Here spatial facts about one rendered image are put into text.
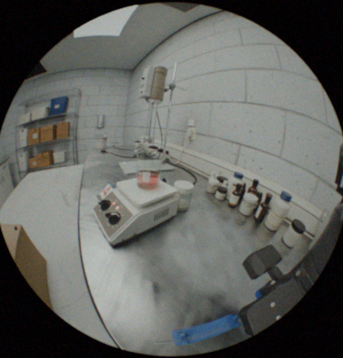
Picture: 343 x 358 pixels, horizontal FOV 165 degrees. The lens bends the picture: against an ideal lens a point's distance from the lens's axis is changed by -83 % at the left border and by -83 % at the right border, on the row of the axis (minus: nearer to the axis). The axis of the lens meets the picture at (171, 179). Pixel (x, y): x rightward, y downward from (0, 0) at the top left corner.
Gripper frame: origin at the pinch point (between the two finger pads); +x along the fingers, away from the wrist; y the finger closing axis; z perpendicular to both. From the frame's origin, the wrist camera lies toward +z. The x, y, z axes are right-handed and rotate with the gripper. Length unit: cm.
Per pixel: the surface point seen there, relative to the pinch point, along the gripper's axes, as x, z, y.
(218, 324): 3.7, 6.0, -0.7
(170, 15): -151, 17, -95
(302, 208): -3.4, -40.6, -15.9
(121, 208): -1.7, 20.8, -26.7
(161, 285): 4.6, 13.3, -11.5
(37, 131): -27, 219, -164
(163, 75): -50, 12, -73
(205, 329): 3.7, 8.3, -0.5
